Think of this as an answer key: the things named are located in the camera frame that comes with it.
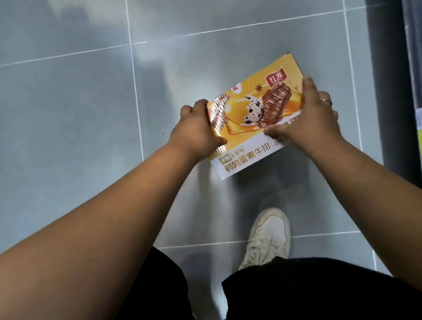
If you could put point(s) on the person's right hand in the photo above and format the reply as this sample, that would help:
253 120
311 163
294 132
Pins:
314 126

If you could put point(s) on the person's left hand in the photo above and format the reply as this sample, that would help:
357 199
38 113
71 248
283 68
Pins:
193 134

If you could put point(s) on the person's left thumb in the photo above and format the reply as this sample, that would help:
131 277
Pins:
218 142

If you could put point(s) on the person's right thumb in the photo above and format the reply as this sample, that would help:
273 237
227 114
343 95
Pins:
277 131

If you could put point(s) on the yellow snack box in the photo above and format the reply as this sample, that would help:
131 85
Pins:
251 132

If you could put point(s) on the person's right forearm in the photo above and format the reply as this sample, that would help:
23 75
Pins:
378 207

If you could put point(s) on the person's left forearm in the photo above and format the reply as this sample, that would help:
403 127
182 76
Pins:
92 236

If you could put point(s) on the white sneaker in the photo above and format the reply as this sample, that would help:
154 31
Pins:
268 239

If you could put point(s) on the black trousers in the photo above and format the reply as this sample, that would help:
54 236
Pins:
316 305

